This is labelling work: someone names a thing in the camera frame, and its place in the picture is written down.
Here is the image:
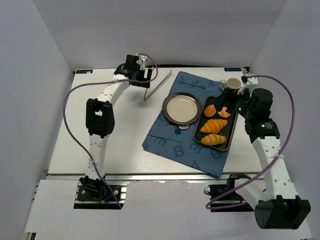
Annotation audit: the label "croissant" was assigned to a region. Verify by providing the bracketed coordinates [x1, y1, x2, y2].
[201, 133, 227, 146]
[200, 119, 228, 134]

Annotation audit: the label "green stick upper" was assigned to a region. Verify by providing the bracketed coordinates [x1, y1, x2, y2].
[178, 79, 207, 90]

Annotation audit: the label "green stick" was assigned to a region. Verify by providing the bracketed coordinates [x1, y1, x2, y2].
[178, 79, 207, 90]
[147, 133, 184, 143]

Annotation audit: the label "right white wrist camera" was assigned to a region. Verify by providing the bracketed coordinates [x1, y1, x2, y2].
[237, 73, 259, 95]

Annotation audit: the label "round metal plate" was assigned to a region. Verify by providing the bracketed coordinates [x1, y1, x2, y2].
[162, 92, 203, 125]

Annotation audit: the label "upper croissant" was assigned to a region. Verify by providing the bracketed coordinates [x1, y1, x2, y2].
[200, 119, 228, 134]

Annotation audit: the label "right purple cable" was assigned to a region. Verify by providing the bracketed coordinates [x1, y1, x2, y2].
[205, 74, 296, 211]

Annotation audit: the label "lower croissant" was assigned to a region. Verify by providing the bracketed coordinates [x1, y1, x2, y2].
[201, 133, 227, 146]

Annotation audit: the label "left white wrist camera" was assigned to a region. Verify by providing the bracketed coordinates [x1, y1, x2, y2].
[136, 53, 148, 71]

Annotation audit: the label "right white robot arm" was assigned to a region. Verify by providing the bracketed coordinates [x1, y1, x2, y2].
[212, 88, 311, 230]

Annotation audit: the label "green stick lower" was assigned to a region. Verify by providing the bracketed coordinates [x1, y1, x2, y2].
[147, 133, 184, 143]

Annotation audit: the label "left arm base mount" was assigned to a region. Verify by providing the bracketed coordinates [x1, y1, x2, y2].
[76, 176, 122, 204]

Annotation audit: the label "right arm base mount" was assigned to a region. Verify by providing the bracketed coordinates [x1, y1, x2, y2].
[203, 173, 251, 203]

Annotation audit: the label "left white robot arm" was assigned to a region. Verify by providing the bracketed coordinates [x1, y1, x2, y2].
[80, 53, 152, 200]

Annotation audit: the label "pale green mug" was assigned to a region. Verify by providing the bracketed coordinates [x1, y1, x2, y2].
[219, 77, 242, 90]

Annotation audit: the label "black orange-rimmed tray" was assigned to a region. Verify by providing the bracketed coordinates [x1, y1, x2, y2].
[193, 96, 238, 152]

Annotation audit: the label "metal tongs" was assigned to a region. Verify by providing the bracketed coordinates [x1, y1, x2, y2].
[143, 70, 172, 102]

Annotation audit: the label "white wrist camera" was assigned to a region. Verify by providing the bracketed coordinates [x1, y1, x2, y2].
[136, 53, 148, 71]
[237, 73, 259, 95]

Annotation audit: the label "round bread roll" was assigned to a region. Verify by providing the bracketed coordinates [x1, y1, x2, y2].
[204, 104, 217, 118]
[217, 106, 231, 118]

